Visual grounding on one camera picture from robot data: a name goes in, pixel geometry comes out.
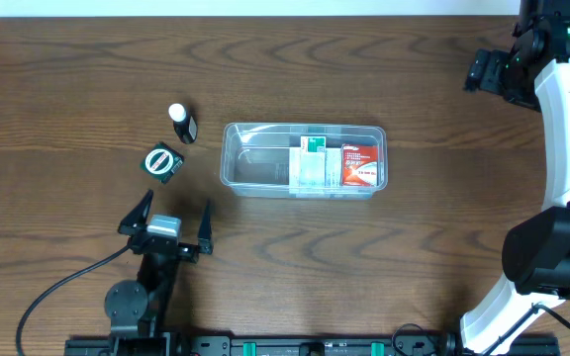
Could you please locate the white green medicine box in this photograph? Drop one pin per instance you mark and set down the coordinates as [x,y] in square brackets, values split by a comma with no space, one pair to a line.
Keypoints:
[313,161]

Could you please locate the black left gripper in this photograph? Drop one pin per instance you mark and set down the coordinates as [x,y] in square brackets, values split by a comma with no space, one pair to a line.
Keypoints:
[130,224]

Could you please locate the blue white medicine box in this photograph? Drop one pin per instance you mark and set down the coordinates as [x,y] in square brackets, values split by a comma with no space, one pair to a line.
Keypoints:
[332,178]

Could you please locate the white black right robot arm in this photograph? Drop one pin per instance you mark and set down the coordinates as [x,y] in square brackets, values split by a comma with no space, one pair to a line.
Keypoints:
[536,253]

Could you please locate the green Zam-Buk box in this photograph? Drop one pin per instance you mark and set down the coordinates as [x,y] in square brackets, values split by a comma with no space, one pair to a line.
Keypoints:
[162,162]

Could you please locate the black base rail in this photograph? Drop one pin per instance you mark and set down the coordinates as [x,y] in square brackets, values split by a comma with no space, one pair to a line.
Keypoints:
[314,346]

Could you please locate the dark bottle white cap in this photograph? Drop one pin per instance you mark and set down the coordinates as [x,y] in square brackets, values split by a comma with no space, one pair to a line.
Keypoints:
[183,123]

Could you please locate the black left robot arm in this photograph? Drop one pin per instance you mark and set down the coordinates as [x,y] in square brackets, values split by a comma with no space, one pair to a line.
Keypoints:
[136,308]

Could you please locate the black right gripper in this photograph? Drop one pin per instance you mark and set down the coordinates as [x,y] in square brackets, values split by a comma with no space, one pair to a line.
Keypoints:
[486,72]

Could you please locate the orange red medicine box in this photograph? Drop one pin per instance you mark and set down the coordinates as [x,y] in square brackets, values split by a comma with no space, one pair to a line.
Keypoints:
[359,165]

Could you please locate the clear plastic container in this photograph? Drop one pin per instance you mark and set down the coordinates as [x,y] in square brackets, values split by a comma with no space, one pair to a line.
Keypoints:
[255,157]

